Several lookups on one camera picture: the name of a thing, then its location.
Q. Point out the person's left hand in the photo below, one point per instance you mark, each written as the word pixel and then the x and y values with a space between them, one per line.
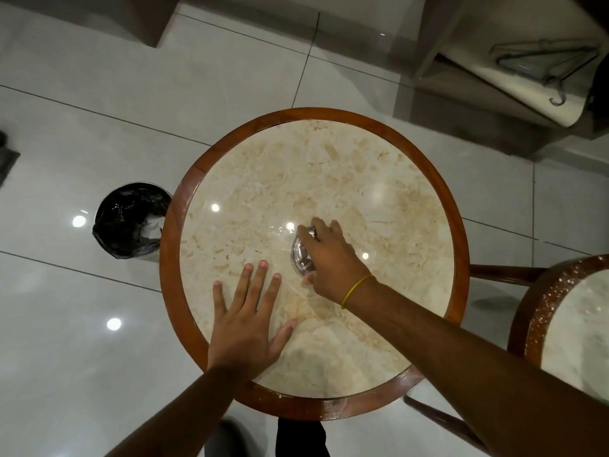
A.
pixel 240 335

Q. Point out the person's right hand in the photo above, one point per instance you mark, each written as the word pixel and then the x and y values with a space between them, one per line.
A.
pixel 335 264

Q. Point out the person's left middle finger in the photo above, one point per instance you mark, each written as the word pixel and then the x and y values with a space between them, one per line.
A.
pixel 259 285

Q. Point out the person's right middle finger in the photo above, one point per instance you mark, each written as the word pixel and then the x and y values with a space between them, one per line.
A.
pixel 320 226

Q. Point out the person's left thumb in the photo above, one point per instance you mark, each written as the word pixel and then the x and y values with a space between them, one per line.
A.
pixel 284 334

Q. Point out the person's right thumb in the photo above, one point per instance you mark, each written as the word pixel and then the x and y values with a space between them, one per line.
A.
pixel 308 279

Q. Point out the person's left little finger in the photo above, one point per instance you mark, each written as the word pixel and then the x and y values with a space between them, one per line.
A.
pixel 219 299

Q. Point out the small shiny round ashtray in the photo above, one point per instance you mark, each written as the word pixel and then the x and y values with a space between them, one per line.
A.
pixel 299 254

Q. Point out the person's right forearm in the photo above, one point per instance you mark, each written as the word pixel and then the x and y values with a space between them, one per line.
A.
pixel 471 375

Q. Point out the person's left forearm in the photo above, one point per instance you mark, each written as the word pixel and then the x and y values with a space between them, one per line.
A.
pixel 190 416

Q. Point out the yellow rubber wrist band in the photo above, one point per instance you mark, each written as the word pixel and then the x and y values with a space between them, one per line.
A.
pixel 354 287

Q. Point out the round marble wooden-rimmed table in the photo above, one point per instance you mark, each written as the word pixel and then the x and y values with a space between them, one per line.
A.
pixel 333 161

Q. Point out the person's dark trouser leg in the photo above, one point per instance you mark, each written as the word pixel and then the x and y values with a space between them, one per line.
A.
pixel 302 438

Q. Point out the bin with black bag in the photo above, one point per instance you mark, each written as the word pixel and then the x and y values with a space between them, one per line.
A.
pixel 128 218

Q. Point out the brown wooden table leg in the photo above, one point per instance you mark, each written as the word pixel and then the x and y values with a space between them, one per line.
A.
pixel 442 420
pixel 509 274

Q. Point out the beige open shelf unit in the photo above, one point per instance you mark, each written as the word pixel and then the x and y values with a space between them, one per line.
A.
pixel 499 85

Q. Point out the dark grey object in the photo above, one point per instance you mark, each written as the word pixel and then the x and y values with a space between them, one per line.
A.
pixel 7 159

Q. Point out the round marble speckled-rim table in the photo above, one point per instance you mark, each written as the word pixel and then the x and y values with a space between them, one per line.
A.
pixel 575 328

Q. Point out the dark cloth item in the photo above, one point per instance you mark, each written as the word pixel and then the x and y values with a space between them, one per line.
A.
pixel 600 90

